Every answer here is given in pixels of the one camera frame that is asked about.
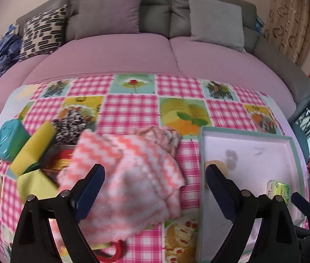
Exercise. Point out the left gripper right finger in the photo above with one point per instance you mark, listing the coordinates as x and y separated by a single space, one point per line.
276 240

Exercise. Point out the pink white chevron towel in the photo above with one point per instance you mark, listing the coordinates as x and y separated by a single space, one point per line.
141 187

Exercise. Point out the pink patterned cloth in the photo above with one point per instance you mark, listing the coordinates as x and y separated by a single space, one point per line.
166 137

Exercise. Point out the lime green cloth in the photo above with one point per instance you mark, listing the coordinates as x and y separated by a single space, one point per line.
35 183

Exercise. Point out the green tissue pack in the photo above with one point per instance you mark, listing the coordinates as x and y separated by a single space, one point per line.
278 188

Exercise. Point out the blue crumpled clothes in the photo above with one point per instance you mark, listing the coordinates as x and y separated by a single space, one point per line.
10 45

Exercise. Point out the clear plastic snack box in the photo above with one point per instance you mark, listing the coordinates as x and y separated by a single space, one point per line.
55 159

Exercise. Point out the grey sofa pink cover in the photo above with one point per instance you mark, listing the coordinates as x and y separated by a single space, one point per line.
164 46

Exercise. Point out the white tray teal rim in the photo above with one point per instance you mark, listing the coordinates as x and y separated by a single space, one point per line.
252 159

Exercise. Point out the purple grey cushion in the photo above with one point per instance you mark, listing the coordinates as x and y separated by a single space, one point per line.
89 18

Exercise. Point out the black white patterned cushion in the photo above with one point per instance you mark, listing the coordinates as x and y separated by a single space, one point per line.
43 33

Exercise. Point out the leopard print scrunchie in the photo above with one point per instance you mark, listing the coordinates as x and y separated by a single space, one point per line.
69 128

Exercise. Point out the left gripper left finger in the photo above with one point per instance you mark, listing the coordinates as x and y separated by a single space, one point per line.
33 238

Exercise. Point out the yellow green sponge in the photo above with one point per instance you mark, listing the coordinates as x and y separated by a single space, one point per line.
29 156

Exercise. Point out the teal plastic toy box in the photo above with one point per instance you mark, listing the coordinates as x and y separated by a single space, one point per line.
13 136

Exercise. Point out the beige patterned curtain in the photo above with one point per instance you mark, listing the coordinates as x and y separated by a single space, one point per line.
288 28

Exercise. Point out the pink checkered tablecloth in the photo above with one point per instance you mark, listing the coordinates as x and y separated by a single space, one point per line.
124 103

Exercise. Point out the light grey cushion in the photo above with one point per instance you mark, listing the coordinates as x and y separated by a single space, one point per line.
217 22

